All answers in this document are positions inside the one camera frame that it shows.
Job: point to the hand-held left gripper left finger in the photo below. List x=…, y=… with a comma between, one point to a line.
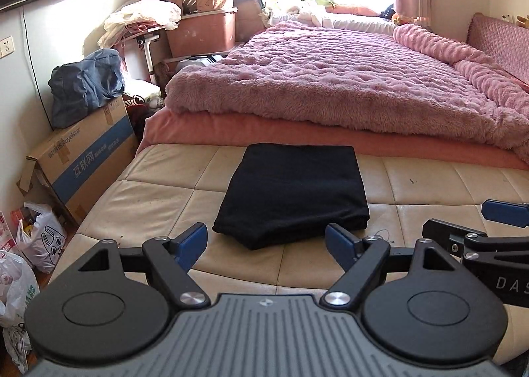
x=194, y=240

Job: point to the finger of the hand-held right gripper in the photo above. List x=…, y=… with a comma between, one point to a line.
x=440, y=229
x=502, y=210

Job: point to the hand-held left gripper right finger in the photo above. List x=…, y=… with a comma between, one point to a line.
x=339, y=238

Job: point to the black pants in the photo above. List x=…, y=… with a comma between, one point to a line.
x=289, y=191

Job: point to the beige leather bench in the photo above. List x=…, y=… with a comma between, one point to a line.
x=165, y=203

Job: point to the salmon pink bed sheet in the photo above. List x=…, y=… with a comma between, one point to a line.
x=248, y=131

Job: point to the cardboard box with blue stripe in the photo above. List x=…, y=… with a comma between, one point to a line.
x=82, y=162

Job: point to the white rabbit print plastic bag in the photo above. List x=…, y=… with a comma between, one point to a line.
x=45, y=236

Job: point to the red and white cloth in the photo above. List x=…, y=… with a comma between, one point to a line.
x=142, y=98

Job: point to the pink fluffy blanket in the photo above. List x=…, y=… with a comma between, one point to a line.
x=330, y=83

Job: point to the pink quilted headboard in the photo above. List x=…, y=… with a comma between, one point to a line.
x=500, y=42

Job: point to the grey case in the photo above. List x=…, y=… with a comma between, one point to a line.
x=200, y=64

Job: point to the red packet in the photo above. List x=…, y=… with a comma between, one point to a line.
x=6, y=232

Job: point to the brown plush toy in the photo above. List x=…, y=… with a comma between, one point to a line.
x=523, y=21

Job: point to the blue duffel bag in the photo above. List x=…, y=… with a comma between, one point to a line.
x=84, y=85

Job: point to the white plush toy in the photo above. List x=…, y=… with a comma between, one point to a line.
x=507, y=18

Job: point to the small white folding table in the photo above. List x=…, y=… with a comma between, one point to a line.
x=146, y=50

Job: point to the brown plastic storage box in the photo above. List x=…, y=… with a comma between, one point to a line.
x=202, y=32

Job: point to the orange plush toy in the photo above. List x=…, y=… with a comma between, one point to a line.
x=399, y=20

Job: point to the white bedding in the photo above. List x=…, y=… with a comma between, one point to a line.
x=359, y=23

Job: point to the dark blue cloth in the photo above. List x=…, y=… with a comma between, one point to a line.
x=386, y=11

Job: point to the white clothes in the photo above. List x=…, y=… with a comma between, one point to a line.
x=310, y=13

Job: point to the pink pillow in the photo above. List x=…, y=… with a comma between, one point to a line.
x=355, y=10

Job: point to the white cloth pile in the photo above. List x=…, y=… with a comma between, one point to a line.
x=140, y=15

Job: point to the blue striped storage bag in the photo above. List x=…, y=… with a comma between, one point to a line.
x=248, y=1

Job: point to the white wall socket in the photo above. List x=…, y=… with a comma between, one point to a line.
x=6, y=47

